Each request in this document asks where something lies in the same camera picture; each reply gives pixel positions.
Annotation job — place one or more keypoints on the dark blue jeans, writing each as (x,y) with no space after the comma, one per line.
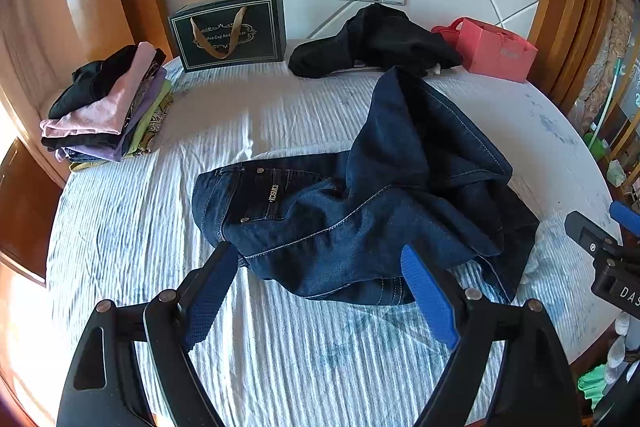
(325,217)

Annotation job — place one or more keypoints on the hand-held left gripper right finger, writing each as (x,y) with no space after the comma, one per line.
(430,302)

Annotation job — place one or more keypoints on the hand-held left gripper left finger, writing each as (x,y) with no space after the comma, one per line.
(210,292)

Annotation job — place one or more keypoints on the white striped bed sheet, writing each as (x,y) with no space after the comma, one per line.
(280,357)

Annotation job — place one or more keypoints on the stack of folded clothes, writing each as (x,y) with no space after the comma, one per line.
(105,112)

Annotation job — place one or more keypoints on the red paper gift bag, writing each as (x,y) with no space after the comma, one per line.
(495,52)

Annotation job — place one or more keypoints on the green cloth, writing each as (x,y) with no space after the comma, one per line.
(592,387)

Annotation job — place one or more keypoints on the black garment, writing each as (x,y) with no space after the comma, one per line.
(390,37)

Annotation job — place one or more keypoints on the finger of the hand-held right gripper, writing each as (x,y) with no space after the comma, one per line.
(627,216)
(590,234)

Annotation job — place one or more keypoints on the person's right hand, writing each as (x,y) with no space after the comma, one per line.
(622,342)

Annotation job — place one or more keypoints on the light wooden shelf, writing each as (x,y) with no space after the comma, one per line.
(627,147)

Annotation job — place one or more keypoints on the small white cloth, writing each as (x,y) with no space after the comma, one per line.
(435,69)

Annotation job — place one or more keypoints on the wooden nightstand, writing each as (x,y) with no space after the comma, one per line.
(25,217)

